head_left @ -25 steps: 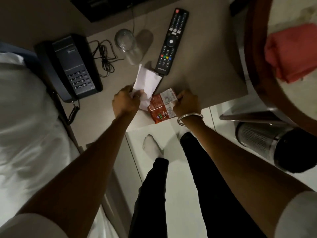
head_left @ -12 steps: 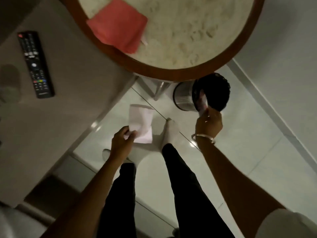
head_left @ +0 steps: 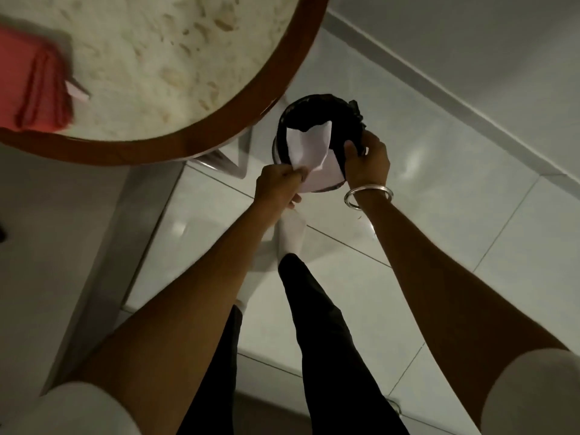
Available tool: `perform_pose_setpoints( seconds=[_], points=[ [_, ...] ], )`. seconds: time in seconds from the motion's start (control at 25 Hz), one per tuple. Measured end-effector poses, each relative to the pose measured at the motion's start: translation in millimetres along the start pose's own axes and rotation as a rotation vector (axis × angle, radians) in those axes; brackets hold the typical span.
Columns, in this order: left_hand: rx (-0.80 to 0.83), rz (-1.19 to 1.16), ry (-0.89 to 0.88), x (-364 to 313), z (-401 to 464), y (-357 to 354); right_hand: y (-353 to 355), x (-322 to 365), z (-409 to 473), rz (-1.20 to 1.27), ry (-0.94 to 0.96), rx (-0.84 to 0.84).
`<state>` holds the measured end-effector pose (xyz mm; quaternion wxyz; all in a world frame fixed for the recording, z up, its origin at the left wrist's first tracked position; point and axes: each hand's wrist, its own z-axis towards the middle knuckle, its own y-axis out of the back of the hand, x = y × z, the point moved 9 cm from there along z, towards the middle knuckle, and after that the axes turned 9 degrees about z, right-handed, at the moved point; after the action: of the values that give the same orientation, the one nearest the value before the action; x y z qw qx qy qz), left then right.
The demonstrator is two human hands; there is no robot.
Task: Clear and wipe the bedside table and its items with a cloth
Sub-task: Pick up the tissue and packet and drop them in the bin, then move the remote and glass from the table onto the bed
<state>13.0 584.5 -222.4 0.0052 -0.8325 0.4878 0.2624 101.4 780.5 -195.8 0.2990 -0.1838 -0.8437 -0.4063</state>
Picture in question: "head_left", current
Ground person's right hand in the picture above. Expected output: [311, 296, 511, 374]
[343, 130, 392, 192]

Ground person's left hand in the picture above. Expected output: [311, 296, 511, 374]
[253, 165, 303, 211]

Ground white paper sheet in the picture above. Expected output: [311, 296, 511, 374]
[286, 121, 348, 194]

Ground black trash bag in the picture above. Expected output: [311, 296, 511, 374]
[277, 96, 368, 160]

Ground person's right forearm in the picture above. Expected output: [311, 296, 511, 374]
[358, 189, 570, 429]

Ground person's left forearm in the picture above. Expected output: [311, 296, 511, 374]
[72, 201, 291, 435]

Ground grey round trash bin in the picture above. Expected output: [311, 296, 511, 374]
[273, 96, 368, 194]

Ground silver bangle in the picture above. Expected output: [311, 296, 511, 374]
[343, 185, 394, 211]

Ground white sock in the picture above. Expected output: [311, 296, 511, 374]
[234, 242, 282, 316]
[275, 211, 309, 264]

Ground metal table base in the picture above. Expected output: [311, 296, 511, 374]
[187, 97, 282, 180]

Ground black trousers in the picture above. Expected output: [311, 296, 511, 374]
[177, 253, 411, 435]

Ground round table with wooden rim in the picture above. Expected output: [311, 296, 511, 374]
[0, 0, 331, 167]

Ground small white paper slip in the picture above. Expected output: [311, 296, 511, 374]
[65, 79, 91, 103]

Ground red folded cloth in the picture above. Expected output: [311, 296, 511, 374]
[0, 24, 76, 134]

